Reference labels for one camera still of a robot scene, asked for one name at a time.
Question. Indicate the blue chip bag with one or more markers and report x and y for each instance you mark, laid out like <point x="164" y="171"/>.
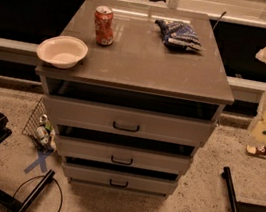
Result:
<point x="178" y="34"/>

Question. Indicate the white paper bowl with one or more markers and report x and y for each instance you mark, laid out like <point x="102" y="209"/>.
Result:
<point x="62" y="52"/>

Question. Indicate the grey drawer cabinet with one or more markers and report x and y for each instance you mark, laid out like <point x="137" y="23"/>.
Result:
<point x="138" y="72"/>

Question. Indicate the top grey drawer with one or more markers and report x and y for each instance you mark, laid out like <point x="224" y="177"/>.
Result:
<point x="114" y="119"/>

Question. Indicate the grey drawer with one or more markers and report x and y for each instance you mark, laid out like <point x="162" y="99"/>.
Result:
<point x="119" y="180"/>
<point x="122" y="155"/>
<point x="114" y="119"/>

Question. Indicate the orange soda can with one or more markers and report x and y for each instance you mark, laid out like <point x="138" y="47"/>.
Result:
<point x="103" y="25"/>

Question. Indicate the bottom grey drawer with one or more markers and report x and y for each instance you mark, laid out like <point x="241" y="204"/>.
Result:
<point x="119" y="180"/>

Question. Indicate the middle grey drawer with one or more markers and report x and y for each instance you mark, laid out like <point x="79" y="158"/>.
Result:
<point x="122" y="155"/>

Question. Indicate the white bottle in basket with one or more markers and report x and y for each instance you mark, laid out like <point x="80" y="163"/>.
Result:
<point x="42" y="135"/>

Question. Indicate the wire mesh basket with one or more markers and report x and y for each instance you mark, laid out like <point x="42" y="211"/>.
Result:
<point x="39" y="118"/>

